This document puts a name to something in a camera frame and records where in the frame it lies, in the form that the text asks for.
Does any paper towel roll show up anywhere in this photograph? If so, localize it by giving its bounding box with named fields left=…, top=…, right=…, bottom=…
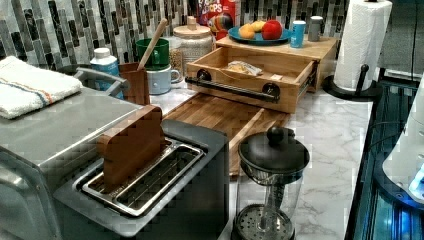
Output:
left=334, top=0, right=392, bottom=91

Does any silver two-slot toaster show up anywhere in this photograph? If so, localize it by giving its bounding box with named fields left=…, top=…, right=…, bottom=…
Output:
left=54, top=120, right=229, bottom=240

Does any wooden serving tray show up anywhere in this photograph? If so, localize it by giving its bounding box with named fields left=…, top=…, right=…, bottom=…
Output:
left=165, top=93, right=290, bottom=179

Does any black paper towel holder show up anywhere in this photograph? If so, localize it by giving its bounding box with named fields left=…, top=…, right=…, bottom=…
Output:
left=322, top=64, right=383, bottom=102

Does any snack bag in drawer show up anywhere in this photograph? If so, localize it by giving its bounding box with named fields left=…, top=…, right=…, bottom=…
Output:
left=226, top=61, right=262, bottom=76

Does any blue plate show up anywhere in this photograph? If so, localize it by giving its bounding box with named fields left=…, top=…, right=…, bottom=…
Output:
left=228, top=27, right=292, bottom=46

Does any glass french press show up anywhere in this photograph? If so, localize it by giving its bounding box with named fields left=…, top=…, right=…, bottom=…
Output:
left=231, top=126, right=310, bottom=240

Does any wooden toast slice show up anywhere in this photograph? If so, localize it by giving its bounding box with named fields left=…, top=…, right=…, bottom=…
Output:
left=96, top=105, right=166, bottom=193

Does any wooden drawer box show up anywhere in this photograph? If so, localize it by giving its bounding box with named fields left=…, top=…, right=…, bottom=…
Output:
left=186, top=37, right=338, bottom=113

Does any light blue mug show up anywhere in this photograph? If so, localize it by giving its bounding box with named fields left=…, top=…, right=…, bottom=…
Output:
left=147, top=65, right=181, bottom=95

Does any red Froot Loops box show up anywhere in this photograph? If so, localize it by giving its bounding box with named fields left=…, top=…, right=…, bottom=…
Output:
left=196, top=0, right=240, bottom=40

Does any orange plush fruit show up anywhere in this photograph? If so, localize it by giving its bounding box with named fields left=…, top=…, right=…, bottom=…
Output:
left=238, top=23, right=255, bottom=39

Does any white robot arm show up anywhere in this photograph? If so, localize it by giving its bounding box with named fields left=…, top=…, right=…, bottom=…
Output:
left=382, top=80, right=424, bottom=205

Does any blue salt shaker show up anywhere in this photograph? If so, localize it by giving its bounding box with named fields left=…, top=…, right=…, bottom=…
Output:
left=290, top=20, right=306, bottom=48

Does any stainless steel toaster oven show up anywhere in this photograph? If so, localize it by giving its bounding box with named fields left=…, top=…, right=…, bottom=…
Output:
left=0, top=67, right=140, bottom=240

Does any white blue bottle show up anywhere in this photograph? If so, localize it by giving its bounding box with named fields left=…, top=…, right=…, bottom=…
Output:
left=90, top=47, right=124, bottom=99

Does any folded white striped towel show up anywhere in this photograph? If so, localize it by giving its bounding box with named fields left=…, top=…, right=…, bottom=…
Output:
left=0, top=56, right=83, bottom=119

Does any jar with wooden lid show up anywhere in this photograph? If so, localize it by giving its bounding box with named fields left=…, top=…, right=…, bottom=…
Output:
left=173, top=16, right=213, bottom=74

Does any grey pepper shaker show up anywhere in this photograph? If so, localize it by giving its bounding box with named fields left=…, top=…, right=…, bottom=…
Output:
left=308, top=16, right=323, bottom=42

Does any green mug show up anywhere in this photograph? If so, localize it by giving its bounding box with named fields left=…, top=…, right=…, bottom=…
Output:
left=136, top=38, right=169, bottom=71

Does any red plush apple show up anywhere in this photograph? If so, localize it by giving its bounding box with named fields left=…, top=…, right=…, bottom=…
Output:
left=261, top=20, right=283, bottom=40

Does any brown wooden utensil holder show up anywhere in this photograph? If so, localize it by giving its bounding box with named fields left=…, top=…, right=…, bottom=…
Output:
left=119, top=62, right=150, bottom=105

